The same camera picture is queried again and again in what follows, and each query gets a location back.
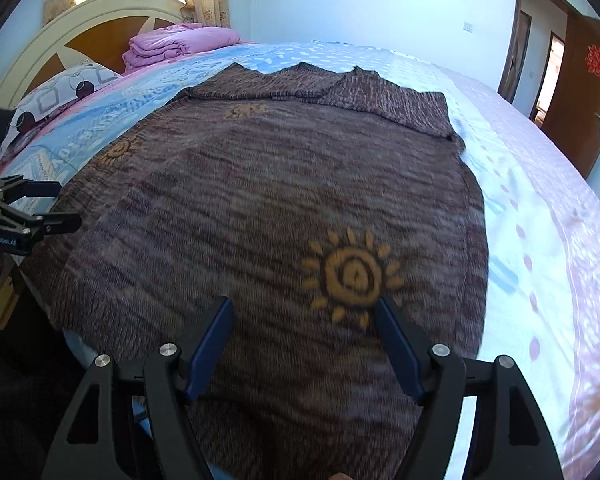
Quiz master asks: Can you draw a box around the brown wooden door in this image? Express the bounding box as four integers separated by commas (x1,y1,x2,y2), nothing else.
542,13,600,178

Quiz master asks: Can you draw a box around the brown knitted sweater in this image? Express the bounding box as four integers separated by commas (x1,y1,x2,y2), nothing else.
21,63,489,479

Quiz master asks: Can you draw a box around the blue pink patterned bedsheet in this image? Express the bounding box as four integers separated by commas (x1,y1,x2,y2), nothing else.
6,41,600,479

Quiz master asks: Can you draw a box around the red door decoration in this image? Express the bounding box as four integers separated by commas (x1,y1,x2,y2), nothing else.
584,44,600,77

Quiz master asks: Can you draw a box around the cream wooden headboard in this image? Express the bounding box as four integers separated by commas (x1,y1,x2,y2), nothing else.
0,0,183,108

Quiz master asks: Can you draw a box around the folded pink blanket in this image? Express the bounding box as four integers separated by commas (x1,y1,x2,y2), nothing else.
122,23,240,73

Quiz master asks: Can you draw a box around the white patterned pillow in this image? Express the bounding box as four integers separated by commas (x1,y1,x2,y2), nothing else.
0,63,121,162

